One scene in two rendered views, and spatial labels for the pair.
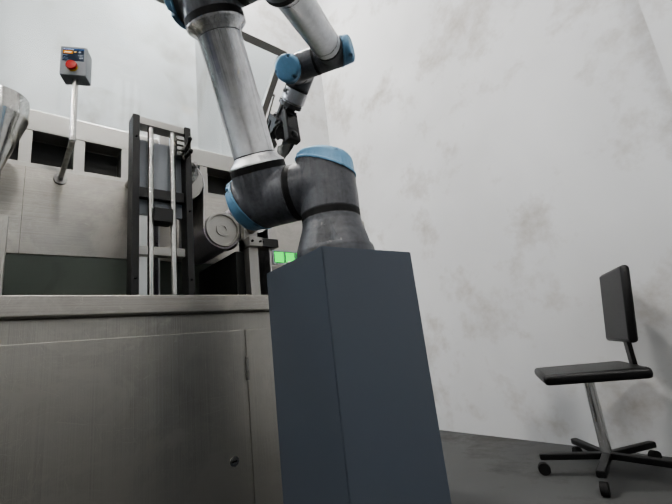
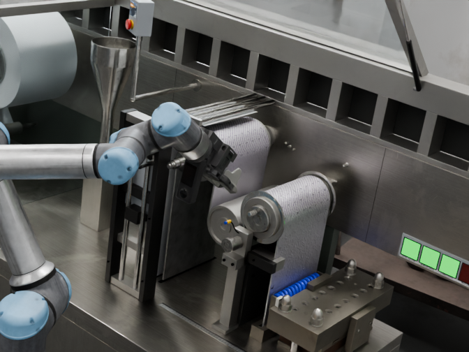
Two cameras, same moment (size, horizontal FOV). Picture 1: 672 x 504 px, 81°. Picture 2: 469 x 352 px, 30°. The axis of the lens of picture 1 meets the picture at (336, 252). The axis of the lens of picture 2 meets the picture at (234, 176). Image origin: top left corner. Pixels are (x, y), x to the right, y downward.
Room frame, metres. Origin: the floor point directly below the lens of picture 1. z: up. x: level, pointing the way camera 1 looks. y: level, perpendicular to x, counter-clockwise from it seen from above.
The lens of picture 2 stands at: (0.79, -1.78, 2.24)
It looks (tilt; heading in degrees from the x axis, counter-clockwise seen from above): 22 degrees down; 77
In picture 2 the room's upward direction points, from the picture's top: 9 degrees clockwise
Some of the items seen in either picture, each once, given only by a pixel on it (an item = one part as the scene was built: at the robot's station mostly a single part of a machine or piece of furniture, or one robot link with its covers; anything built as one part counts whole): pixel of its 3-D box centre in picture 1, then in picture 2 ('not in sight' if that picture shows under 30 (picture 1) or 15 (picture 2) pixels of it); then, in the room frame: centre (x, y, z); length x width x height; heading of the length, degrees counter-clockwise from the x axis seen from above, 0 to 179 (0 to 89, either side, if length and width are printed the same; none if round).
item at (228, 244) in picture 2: not in sight; (229, 244); (1.26, 0.25, 1.18); 0.04 x 0.02 x 0.04; 131
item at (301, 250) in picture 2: (254, 258); (297, 258); (1.47, 0.32, 1.11); 0.23 x 0.01 x 0.18; 41
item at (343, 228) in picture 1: (333, 238); not in sight; (0.74, 0.00, 0.95); 0.15 x 0.15 x 0.10
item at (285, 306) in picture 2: not in sight; (286, 302); (1.42, 0.18, 1.05); 0.04 x 0.04 x 0.04
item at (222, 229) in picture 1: (208, 239); (251, 214); (1.35, 0.45, 1.17); 0.26 x 0.12 x 0.12; 41
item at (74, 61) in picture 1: (75, 64); (138, 16); (1.00, 0.72, 1.66); 0.07 x 0.07 x 0.10; 16
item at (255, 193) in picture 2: not in sight; (262, 217); (1.34, 0.28, 1.25); 0.15 x 0.01 x 0.15; 131
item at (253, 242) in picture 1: (253, 263); (232, 281); (1.29, 0.28, 1.05); 0.06 x 0.05 x 0.31; 41
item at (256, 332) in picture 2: not in sight; (286, 316); (1.47, 0.32, 0.92); 0.28 x 0.04 x 0.04; 41
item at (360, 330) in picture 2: not in sight; (360, 329); (1.65, 0.19, 0.96); 0.10 x 0.03 x 0.11; 41
